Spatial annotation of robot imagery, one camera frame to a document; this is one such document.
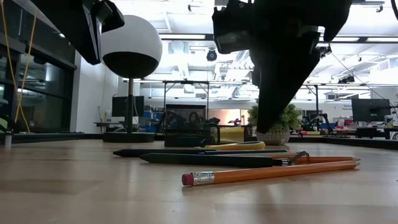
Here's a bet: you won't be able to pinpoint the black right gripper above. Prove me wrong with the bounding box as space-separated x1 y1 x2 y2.
213 0 354 134

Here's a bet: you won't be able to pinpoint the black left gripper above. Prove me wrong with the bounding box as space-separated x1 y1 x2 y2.
30 0 126 65

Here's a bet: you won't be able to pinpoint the yellow-handled scissors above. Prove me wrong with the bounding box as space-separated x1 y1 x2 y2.
195 141 266 151

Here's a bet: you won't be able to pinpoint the black pen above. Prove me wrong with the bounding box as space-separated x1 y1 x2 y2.
203 149 289 156
139 152 284 169
113 148 215 157

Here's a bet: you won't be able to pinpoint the orange pencil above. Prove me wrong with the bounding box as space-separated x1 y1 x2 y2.
270 155 361 166
182 160 361 187

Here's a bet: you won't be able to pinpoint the black mesh desk organizer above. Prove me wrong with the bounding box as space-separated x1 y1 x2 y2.
164 104 254 148

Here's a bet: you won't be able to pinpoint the white globe table lamp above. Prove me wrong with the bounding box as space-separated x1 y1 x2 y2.
99 14 163 143

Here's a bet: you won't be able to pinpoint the green potted plant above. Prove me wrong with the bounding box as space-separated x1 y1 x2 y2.
248 102 304 146

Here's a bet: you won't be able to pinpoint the large black ceiling spotlight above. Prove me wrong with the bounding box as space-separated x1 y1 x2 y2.
318 45 333 58

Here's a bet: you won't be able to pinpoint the yellow sticky note pad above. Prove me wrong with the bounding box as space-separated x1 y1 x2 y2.
220 126 246 143

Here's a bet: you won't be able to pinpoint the small black monitor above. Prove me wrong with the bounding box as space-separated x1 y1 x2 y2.
111 95 145 118

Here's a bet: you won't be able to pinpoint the small black ceiling spotlight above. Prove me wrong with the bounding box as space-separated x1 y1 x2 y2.
338 74 356 84

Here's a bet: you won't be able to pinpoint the wide black monitor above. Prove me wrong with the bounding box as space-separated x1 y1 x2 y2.
351 98 391 123

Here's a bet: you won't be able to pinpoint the black background rig frame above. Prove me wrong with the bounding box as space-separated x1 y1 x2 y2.
162 80 210 122

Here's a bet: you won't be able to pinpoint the yellow cable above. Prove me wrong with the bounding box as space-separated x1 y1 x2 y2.
0 0 38 133

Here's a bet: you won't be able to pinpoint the black aluminium table frame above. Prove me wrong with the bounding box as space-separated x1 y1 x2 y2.
0 132 398 151

